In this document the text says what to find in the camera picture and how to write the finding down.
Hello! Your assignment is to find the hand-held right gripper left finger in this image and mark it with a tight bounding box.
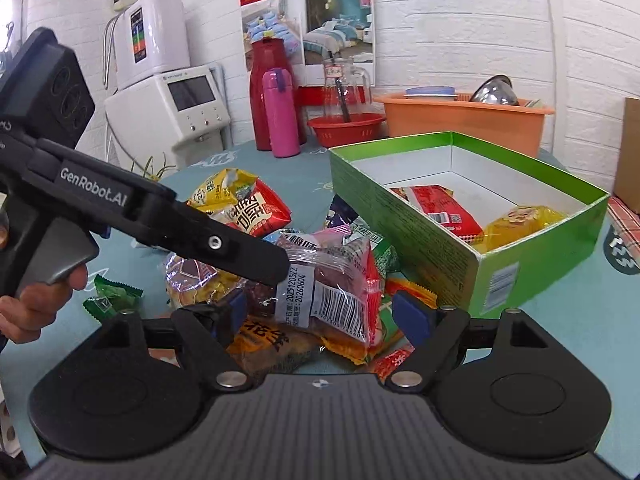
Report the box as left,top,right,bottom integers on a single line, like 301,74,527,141
95,287,253,392

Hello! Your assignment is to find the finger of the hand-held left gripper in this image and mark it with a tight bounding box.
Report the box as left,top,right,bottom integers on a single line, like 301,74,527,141
132,199,292,288

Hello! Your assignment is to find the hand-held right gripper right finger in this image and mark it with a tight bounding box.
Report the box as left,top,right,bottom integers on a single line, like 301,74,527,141
385,291,551,394

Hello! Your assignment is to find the orange fruit print packet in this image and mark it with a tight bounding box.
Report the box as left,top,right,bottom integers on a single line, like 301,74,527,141
385,277,438,311

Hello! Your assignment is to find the clear pastry snack packet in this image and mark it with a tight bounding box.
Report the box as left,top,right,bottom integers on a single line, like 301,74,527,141
165,252,246,311

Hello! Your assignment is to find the red white snack packet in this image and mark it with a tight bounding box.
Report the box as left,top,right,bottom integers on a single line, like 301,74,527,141
210,178,293,238

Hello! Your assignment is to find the yellow green snack packet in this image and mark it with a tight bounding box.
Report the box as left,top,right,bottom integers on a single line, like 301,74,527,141
187,167,258,213

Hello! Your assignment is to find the green cardboard box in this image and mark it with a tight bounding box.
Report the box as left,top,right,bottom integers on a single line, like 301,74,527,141
328,131,611,317

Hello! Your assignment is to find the clear barcode snack packet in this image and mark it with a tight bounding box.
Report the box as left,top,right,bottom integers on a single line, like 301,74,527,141
245,247,386,348

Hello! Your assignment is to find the pink snack packet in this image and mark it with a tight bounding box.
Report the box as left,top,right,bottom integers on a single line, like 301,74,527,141
277,227,353,261

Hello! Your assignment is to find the person's left hand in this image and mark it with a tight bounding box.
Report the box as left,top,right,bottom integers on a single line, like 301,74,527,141
0,265,90,346

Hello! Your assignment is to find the small red snack packet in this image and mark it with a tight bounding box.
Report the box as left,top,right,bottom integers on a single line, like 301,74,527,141
372,342,416,381

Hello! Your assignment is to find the orange pastry packet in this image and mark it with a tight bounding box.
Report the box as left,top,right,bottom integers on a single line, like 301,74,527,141
225,317,321,381

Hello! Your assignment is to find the yellow zigzag edged packet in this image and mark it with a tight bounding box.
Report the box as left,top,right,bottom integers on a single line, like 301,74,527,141
320,332,406,367

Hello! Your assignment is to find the green leafy plant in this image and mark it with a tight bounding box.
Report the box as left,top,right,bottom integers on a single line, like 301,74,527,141
130,152,177,183

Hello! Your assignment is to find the white appliance with screen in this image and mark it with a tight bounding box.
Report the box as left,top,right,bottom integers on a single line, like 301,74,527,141
104,65,232,171

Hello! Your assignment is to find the green candy packet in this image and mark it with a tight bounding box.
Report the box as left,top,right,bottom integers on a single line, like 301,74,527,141
82,296,121,319
95,275,143,307

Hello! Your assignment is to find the blue dotted snack packet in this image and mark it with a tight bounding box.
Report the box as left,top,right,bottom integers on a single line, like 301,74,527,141
324,194,361,233

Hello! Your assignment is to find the teal printed tablecloth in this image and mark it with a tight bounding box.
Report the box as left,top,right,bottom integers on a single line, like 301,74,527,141
20,137,640,471

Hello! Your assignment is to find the pink thermos bottle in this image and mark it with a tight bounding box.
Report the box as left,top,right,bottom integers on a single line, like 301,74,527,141
262,67,302,158

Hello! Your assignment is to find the red plastic basin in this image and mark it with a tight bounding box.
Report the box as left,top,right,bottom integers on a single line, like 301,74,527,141
306,112,387,148

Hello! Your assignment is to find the dark stirring stick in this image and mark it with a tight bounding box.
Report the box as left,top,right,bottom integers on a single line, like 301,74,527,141
327,50,352,123

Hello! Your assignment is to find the red thermos jug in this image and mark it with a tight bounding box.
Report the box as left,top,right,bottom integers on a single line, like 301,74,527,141
248,37,307,152

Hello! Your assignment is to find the orange plastic tub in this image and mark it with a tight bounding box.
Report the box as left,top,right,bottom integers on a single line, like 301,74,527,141
372,91,556,157

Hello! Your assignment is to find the glass pitcher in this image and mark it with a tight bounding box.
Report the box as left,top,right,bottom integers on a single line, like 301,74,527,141
322,57,375,123

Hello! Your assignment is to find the blue lidded bowl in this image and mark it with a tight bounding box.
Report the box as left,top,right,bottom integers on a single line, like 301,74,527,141
404,86,457,100

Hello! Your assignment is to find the plaid cloth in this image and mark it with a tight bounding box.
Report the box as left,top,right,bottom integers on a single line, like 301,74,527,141
606,196,640,256

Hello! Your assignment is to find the steel bowl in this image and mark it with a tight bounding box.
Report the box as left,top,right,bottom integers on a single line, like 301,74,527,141
470,75,521,107

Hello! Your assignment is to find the large cardboard box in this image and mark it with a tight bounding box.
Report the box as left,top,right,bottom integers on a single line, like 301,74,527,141
614,96,640,201

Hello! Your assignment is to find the bedding wall poster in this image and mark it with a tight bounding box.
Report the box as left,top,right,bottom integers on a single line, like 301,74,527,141
241,0,377,86

